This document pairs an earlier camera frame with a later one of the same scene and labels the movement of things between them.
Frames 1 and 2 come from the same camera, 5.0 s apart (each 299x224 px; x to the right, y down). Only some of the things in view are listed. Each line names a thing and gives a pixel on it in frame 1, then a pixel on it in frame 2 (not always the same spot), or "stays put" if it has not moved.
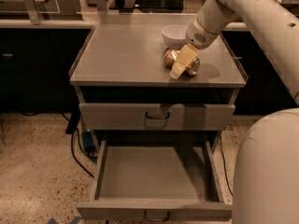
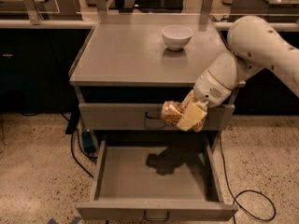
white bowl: [174, 35] stays put
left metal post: [34, 9] stays put
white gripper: [198, 35] → [207, 89]
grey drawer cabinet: [137, 77] stays put
